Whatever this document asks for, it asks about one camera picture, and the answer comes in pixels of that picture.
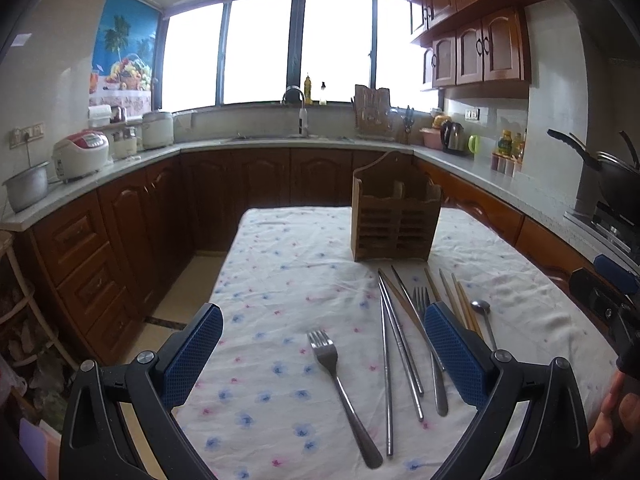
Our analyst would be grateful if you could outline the steel chopstick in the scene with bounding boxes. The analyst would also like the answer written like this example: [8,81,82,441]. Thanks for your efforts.
[390,265,446,372]
[378,269,424,422]
[378,278,394,457]

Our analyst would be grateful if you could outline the person's right hand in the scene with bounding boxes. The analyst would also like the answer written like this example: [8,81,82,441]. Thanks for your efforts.
[589,370,640,455]

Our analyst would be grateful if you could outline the black wok on stove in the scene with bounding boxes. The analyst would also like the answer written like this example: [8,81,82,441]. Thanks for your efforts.
[547,129,639,210]

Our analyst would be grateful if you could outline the steel spoon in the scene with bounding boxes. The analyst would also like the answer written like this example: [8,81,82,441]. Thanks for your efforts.
[471,300,498,350]

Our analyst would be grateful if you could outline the oil bottles group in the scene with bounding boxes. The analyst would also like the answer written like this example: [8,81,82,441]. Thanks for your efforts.
[491,129,526,177]

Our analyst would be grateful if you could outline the lower wooden cabinets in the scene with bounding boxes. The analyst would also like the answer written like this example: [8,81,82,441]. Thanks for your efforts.
[20,148,605,364]

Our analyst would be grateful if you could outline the wooden cabinets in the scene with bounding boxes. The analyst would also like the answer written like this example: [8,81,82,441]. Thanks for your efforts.
[20,148,605,364]
[408,0,544,99]

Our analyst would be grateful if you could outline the green cup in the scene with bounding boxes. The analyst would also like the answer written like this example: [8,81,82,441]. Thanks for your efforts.
[468,134,482,155]

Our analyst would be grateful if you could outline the steel fork behind finger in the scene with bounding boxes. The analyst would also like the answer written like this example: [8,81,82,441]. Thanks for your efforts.
[412,286,448,417]

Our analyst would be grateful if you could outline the brown wooden chopstick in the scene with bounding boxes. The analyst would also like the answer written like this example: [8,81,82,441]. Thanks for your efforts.
[378,269,425,335]

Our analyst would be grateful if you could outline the steel electric kettle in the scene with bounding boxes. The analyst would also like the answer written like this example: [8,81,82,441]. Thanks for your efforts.
[440,120,466,153]

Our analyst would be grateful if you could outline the wooden utensil caddy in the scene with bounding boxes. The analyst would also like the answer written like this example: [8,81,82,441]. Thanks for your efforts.
[352,151,442,261]

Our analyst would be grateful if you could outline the white floral tablecloth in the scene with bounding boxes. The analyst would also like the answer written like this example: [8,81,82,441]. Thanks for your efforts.
[177,234,616,479]

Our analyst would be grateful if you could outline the steel fork near centre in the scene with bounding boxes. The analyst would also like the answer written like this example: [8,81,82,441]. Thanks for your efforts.
[307,330,383,469]

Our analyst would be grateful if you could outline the metal pot on counter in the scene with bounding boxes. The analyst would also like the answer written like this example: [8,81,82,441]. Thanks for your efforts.
[3,162,49,212]

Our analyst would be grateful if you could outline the white red rice cooker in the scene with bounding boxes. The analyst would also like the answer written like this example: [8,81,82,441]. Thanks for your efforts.
[52,130,108,181]

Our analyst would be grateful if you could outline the wooden cutting board rack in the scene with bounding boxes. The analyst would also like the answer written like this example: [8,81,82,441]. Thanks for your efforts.
[352,84,393,136]

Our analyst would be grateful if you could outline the upper wooden cabinets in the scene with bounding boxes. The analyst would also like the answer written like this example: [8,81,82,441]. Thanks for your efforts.
[408,0,544,99]

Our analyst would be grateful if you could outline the small white blender appliance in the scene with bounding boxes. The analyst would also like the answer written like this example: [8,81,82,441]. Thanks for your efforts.
[111,126,138,160]

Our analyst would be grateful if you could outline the chrome sink faucet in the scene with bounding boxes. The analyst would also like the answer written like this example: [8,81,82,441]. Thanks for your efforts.
[281,84,310,137]

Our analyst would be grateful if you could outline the yellow bottle on sill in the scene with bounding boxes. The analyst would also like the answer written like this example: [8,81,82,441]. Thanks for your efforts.
[303,74,312,105]

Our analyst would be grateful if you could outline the fruit poster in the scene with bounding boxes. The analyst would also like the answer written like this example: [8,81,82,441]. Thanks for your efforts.
[89,0,160,116]

